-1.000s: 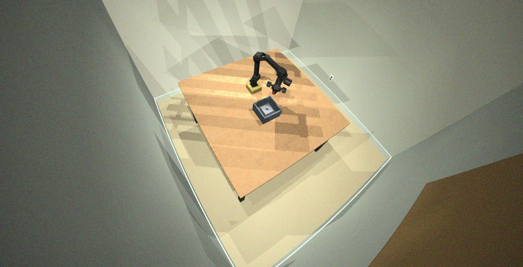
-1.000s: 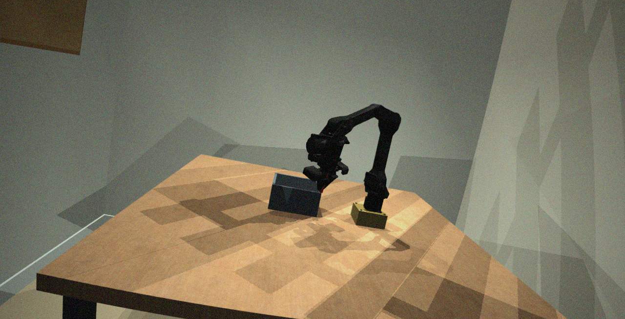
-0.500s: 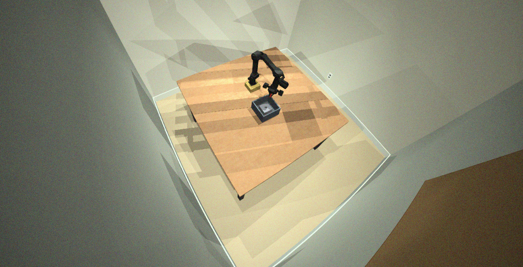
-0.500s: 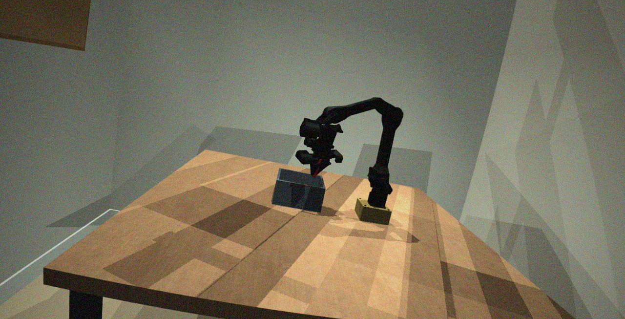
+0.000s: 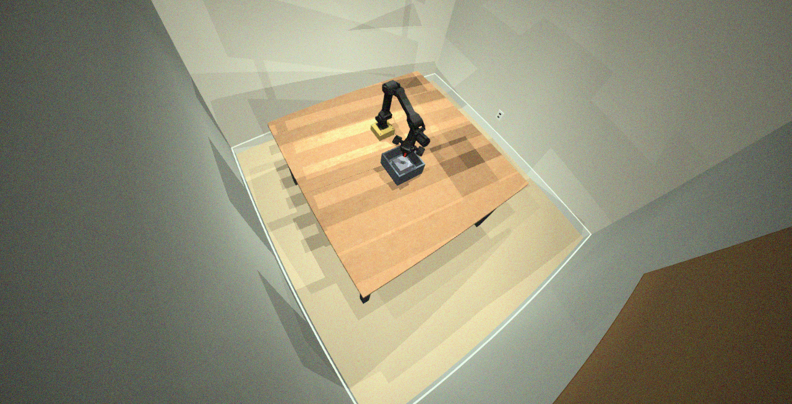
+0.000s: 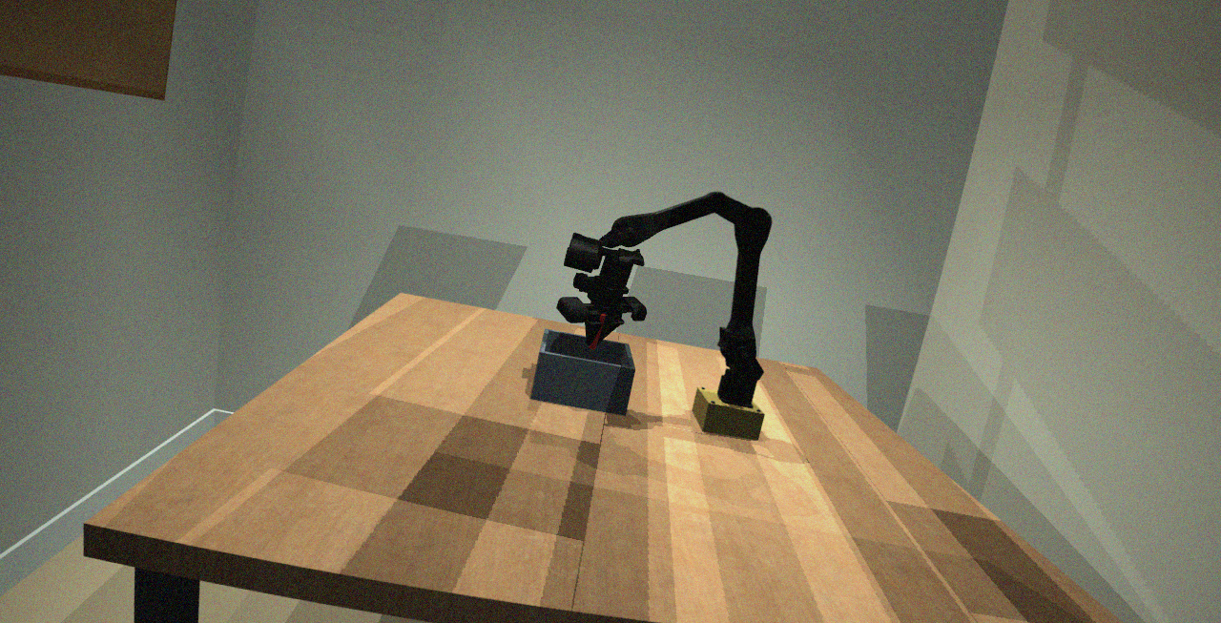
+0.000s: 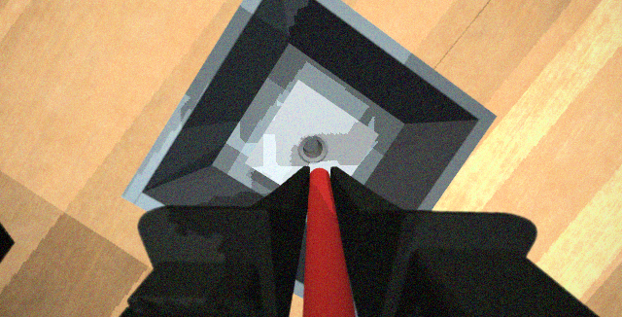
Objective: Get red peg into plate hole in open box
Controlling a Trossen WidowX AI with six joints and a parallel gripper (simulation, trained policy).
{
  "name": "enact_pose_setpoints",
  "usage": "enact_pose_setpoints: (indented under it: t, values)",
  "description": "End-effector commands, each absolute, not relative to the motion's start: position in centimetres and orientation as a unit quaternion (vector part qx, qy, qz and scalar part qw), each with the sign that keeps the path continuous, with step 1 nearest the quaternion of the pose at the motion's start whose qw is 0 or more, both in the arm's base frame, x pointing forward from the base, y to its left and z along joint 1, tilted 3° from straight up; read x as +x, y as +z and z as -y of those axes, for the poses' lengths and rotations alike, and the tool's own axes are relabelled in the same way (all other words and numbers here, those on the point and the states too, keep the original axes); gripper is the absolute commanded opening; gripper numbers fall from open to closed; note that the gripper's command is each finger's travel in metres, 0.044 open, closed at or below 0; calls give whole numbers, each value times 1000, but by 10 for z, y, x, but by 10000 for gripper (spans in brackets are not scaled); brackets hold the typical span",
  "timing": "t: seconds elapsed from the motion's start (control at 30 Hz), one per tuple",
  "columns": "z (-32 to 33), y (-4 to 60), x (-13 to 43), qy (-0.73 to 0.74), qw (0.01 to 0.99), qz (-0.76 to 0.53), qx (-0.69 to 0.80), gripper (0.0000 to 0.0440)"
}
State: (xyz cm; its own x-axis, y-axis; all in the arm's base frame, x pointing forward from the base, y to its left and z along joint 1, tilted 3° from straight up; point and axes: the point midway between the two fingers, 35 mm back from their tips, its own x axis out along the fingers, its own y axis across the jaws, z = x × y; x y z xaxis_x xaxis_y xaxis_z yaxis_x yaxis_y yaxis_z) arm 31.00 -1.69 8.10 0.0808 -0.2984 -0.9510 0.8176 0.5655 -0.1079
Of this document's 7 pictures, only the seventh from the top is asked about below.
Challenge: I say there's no red peg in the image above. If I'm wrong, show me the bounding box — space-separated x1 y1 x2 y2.
302 168 356 317

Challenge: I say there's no grey open square box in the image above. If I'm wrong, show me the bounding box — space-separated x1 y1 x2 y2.
121 0 498 211

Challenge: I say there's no light grey plate with hole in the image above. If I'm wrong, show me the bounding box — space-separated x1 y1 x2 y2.
245 80 379 185

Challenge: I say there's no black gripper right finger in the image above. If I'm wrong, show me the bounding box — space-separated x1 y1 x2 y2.
330 166 537 317

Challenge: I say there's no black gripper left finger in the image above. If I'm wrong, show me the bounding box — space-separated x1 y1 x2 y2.
137 166 310 317

